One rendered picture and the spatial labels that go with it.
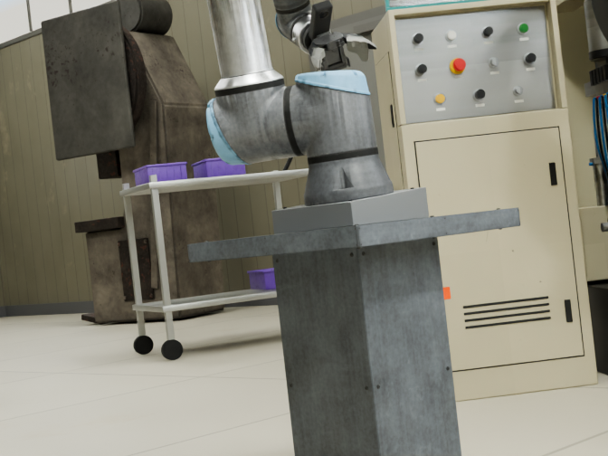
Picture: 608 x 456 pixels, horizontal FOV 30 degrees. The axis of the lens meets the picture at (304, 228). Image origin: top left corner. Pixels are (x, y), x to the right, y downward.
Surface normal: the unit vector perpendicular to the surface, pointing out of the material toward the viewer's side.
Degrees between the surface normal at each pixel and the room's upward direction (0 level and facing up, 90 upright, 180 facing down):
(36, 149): 90
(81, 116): 90
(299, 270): 90
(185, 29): 90
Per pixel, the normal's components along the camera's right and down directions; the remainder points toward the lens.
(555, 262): 0.07, -0.01
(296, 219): -0.72, 0.08
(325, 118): -0.25, 0.10
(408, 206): 0.69, -0.07
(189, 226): 0.83, -0.05
